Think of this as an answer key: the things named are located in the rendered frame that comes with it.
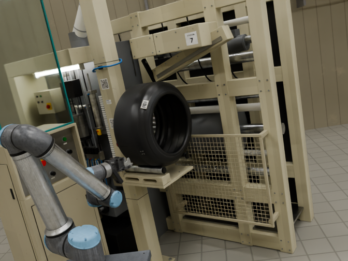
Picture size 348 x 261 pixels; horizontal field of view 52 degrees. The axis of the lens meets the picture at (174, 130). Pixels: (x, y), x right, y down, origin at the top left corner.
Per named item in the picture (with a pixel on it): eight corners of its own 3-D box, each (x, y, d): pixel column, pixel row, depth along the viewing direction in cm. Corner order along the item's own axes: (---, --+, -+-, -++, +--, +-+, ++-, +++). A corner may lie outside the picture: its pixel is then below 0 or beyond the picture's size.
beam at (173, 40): (132, 59, 266) (128, 39, 263) (153, 55, 286) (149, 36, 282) (201, 46, 229) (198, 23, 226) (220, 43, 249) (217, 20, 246)
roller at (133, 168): (126, 163, 257) (129, 167, 260) (123, 168, 255) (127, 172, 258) (164, 165, 236) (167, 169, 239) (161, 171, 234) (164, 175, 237)
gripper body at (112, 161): (125, 156, 216) (110, 161, 206) (127, 170, 217) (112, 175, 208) (116, 156, 221) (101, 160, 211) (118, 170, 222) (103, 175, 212)
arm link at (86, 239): (87, 275, 168) (80, 241, 164) (66, 266, 178) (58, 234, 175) (111, 258, 179) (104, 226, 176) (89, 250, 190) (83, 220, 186)
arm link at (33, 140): (35, 118, 153) (128, 194, 196) (20, 118, 160) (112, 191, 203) (20, 141, 147) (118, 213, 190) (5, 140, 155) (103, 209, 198)
